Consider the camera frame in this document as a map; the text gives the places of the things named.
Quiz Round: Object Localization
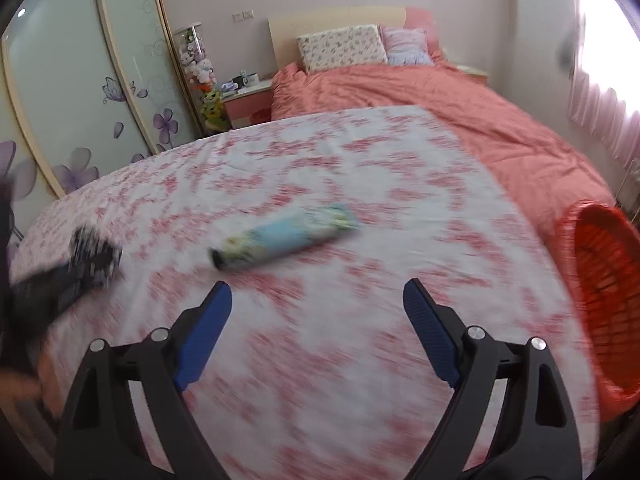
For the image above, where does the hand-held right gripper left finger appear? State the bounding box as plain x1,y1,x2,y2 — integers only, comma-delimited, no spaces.
52,281,234,480

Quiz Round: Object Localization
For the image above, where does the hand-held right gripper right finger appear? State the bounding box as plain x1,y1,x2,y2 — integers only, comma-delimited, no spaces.
402,278,584,480

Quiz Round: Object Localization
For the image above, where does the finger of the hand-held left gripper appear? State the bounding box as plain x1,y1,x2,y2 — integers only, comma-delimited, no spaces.
14,255,108,322

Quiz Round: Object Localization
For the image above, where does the light blue floral wrapper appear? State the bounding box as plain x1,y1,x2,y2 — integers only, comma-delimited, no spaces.
208,203,361,272

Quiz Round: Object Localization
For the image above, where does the red slatted waste basket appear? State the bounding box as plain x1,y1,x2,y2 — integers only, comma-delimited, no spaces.
552,200,640,424

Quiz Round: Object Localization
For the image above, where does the person's left hand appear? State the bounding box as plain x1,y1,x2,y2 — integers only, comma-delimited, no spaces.
0,349,64,412

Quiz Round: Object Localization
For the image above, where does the orange laundry basket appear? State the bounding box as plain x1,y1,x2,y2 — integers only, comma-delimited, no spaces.
551,199,640,424

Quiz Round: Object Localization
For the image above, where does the pink floral tablecloth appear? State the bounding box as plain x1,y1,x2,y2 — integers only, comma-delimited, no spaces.
10,105,602,480

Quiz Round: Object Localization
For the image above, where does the glass wardrobe with purple flowers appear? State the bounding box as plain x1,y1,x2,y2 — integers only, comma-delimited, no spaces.
0,0,202,252

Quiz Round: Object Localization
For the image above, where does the coral duvet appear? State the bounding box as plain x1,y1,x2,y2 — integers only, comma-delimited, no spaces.
270,57,622,272

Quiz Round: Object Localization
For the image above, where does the green frog plush toy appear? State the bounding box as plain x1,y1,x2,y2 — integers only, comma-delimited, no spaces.
201,90,229,134

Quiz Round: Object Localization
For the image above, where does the pink and white nightstand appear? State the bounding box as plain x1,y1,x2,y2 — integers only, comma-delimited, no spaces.
222,85,275,134

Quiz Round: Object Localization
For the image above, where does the white plush toy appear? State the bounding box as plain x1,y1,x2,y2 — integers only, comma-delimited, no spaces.
185,52,216,84

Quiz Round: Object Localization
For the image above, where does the clear plush toy display case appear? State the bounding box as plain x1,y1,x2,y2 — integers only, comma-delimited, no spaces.
172,22,231,137

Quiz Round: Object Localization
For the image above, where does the pink curtain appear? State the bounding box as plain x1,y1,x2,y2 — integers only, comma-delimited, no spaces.
564,0,640,162

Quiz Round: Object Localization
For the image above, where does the pink striped pillow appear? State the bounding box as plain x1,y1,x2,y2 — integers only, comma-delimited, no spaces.
379,26,435,66

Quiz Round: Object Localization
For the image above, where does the white floral pillow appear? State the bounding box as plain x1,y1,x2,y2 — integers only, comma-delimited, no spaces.
296,23,389,74

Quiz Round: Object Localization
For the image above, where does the beige and pink headboard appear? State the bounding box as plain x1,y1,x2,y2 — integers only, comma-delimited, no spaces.
268,6,442,69

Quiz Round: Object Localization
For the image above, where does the white wire rack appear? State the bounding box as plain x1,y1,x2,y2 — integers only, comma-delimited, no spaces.
617,157,640,217

